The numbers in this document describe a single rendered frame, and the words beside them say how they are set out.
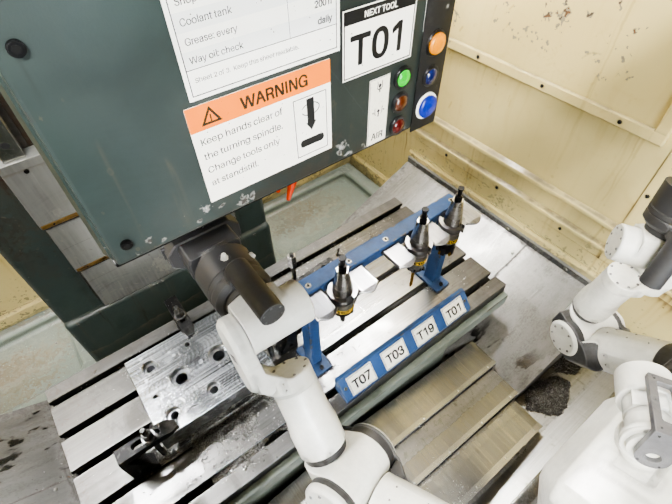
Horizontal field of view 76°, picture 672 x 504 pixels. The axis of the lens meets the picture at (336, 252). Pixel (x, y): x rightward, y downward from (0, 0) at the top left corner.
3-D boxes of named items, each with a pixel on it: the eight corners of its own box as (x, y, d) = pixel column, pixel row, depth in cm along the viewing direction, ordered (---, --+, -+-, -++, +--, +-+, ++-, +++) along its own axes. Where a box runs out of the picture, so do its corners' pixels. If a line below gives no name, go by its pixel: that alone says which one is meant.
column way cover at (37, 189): (246, 238, 144) (211, 94, 105) (102, 312, 126) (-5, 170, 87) (239, 230, 147) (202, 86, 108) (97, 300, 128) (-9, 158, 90)
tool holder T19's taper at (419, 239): (419, 231, 101) (423, 210, 95) (433, 243, 98) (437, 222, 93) (405, 240, 99) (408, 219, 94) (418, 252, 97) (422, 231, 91)
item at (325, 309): (342, 312, 88) (342, 310, 88) (320, 326, 86) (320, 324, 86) (321, 290, 92) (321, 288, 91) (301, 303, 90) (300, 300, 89)
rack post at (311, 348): (332, 366, 114) (330, 302, 91) (316, 378, 112) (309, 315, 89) (311, 340, 119) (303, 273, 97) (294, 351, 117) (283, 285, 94)
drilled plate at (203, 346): (277, 374, 108) (275, 365, 104) (167, 449, 97) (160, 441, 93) (233, 313, 120) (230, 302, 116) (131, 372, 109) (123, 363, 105)
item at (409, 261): (419, 261, 97) (420, 259, 96) (402, 273, 95) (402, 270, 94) (398, 243, 101) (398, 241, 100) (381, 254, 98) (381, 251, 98)
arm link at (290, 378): (267, 286, 62) (304, 365, 65) (209, 317, 58) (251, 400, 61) (284, 291, 56) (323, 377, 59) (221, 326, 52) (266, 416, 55)
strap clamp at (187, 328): (206, 349, 117) (191, 319, 106) (194, 356, 116) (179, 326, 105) (185, 316, 124) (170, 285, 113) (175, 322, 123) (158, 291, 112)
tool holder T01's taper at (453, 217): (450, 211, 105) (455, 190, 100) (465, 220, 103) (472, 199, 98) (439, 220, 103) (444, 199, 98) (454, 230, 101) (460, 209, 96)
